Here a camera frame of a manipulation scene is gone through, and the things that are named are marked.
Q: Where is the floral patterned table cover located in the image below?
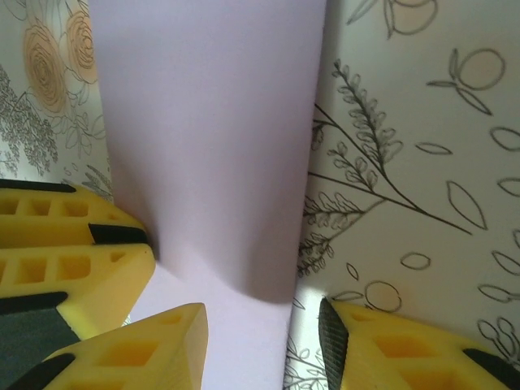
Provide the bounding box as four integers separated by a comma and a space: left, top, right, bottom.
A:
0, 0, 520, 390

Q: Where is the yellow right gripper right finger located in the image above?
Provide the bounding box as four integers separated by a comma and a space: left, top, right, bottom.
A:
318, 297, 520, 390

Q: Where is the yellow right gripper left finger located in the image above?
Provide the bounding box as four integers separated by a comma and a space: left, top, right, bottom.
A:
6, 302, 210, 390

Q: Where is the purple paper sheet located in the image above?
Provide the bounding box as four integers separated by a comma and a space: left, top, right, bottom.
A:
87, 0, 328, 390

